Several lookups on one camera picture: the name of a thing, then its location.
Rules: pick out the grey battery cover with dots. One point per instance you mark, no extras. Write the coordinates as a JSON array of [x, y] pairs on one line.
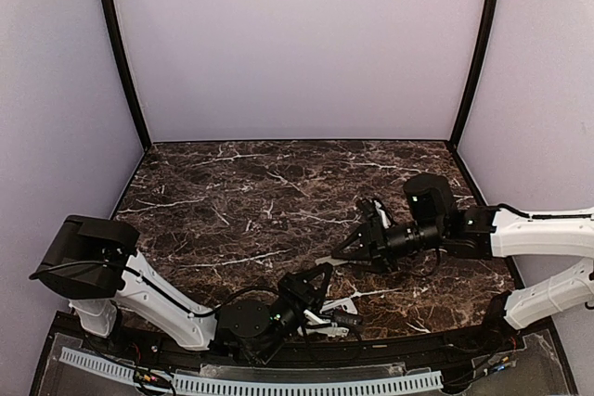
[[330, 260]]

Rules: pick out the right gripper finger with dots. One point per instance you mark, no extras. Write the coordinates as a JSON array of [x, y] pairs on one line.
[[355, 245], [370, 264]]

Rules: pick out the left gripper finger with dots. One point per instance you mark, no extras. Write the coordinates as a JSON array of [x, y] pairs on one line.
[[321, 282], [308, 276]]

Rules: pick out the left black frame post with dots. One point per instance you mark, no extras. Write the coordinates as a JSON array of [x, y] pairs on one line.
[[124, 72]]

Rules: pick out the black frame post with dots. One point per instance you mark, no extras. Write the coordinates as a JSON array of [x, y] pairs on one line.
[[124, 72], [474, 73]]

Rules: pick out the white slotted cable duct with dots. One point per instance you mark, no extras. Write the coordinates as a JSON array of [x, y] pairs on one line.
[[221, 383]]

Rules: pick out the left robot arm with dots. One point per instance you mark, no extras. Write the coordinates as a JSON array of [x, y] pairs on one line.
[[95, 265]]

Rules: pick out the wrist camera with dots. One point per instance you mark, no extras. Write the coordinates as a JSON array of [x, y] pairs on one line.
[[374, 207], [337, 324]]

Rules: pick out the black front rail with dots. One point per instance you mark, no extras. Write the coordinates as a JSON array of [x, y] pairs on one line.
[[450, 350]]

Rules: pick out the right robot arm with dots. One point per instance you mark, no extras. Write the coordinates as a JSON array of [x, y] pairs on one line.
[[479, 233]]

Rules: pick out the white remote control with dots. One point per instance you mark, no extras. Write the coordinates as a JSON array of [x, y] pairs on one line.
[[333, 309]]

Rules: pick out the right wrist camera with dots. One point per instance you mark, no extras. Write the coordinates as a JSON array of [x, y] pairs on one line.
[[374, 207]]

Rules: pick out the right black frame post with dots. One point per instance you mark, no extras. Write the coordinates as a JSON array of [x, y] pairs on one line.
[[474, 73]]

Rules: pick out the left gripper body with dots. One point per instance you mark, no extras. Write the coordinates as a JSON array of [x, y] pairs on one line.
[[290, 293]]

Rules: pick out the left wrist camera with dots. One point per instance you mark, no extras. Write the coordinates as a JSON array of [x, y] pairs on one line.
[[337, 324]]

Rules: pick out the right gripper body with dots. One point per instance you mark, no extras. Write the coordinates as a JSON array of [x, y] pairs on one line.
[[384, 249]]

